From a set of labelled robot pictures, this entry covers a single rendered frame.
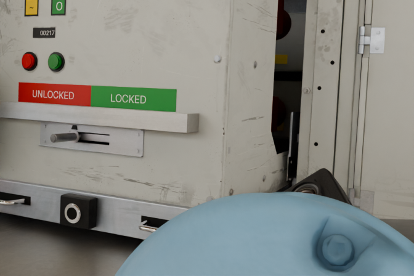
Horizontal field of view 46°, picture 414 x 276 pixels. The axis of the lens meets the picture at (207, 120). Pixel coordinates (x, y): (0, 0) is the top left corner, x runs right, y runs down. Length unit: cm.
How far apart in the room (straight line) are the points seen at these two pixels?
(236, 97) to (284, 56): 91
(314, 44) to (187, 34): 33
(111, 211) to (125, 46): 27
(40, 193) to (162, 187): 24
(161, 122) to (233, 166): 13
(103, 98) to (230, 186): 25
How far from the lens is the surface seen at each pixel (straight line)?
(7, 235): 91
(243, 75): 77
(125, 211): 81
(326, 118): 99
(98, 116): 78
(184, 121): 70
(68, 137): 84
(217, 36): 73
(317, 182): 34
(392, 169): 96
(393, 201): 97
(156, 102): 77
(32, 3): 94
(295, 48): 164
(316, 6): 101
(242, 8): 77
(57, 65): 88
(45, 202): 91
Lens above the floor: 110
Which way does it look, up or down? 3 degrees down
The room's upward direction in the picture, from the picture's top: 3 degrees clockwise
